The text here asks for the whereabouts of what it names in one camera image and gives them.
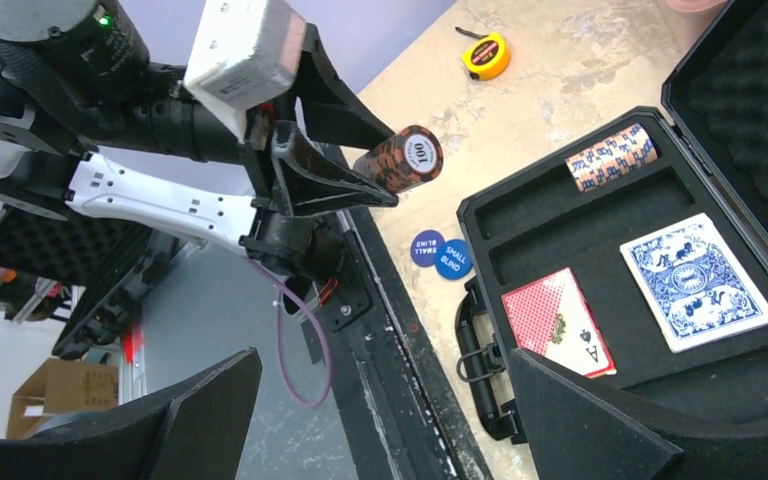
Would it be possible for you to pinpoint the yellow tape measure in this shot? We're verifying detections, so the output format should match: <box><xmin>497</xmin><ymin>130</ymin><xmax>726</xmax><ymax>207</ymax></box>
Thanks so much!
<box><xmin>454</xmin><ymin>26</ymin><xmax>512</xmax><ymax>81</ymax></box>

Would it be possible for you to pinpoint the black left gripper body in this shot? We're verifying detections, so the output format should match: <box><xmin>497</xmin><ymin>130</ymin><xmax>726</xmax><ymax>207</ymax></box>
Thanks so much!
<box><xmin>240</xmin><ymin>23</ymin><xmax>320</xmax><ymax>213</ymax></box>

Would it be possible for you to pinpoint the pink plastic storage box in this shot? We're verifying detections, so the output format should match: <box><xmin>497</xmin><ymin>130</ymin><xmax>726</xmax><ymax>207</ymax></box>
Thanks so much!
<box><xmin>665</xmin><ymin>0</ymin><xmax>726</xmax><ymax>14</ymax></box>

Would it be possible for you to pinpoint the orange black 100 chip stack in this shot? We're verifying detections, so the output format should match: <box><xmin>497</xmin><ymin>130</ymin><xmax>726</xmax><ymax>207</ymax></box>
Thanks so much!
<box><xmin>352</xmin><ymin>125</ymin><xmax>444</xmax><ymax>194</ymax></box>

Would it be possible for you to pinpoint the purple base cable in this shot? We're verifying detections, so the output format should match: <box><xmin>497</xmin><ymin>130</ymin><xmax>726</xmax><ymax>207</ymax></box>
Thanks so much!
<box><xmin>244</xmin><ymin>254</ymin><xmax>334</xmax><ymax>409</ymax></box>

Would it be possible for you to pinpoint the blue card deck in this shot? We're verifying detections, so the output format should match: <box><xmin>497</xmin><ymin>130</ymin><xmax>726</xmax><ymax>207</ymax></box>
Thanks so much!
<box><xmin>619</xmin><ymin>213</ymin><xmax>768</xmax><ymax>353</ymax></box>

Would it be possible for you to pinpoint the red card deck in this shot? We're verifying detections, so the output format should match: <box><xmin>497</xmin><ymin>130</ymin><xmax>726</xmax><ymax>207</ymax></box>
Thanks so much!
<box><xmin>501</xmin><ymin>268</ymin><xmax>617</xmax><ymax>378</ymax></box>

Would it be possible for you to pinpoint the blue small blind button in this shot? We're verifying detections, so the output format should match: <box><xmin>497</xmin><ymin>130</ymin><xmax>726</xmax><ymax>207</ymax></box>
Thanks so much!
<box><xmin>434</xmin><ymin>239</ymin><xmax>473</xmax><ymax>280</ymax></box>

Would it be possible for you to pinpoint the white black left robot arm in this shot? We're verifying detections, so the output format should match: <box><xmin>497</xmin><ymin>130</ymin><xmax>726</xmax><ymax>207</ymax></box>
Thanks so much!
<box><xmin>0</xmin><ymin>1</ymin><xmax>404</xmax><ymax>281</ymax></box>

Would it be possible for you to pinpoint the cardboard box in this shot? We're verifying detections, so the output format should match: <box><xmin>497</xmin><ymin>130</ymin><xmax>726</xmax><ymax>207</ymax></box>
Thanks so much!
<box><xmin>5</xmin><ymin>358</ymin><xmax>119</xmax><ymax>439</ymax></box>

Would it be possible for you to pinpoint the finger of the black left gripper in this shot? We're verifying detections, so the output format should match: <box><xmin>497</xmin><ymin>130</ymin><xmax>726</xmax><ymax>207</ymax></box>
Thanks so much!
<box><xmin>294</xmin><ymin>39</ymin><xmax>395</xmax><ymax>150</ymax></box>
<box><xmin>269</xmin><ymin>120</ymin><xmax>399</xmax><ymax>217</ymax></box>

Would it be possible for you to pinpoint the orange brown chip stack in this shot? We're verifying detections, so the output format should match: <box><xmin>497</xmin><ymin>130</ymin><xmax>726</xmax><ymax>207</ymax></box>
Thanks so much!
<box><xmin>565</xmin><ymin>123</ymin><xmax>659</xmax><ymax>192</ymax></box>

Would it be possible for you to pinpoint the black poker carrying case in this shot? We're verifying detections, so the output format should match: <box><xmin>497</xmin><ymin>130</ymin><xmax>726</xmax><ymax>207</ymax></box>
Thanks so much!
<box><xmin>456</xmin><ymin>1</ymin><xmax>768</xmax><ymax>445</ymax></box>

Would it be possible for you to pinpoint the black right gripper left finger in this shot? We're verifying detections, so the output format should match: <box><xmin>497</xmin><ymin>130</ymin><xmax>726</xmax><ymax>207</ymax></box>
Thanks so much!
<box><xmin>0</xmin><ymin>348</ymin><xmax>262</xmax><ymax>479</ymax></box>

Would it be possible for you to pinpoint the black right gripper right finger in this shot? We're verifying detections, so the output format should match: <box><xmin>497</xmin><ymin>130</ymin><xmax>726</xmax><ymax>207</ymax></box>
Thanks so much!
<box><xmin>508</xmin><ymin>349</ymin><xmax>768</xmax><ymax>479</ymax></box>

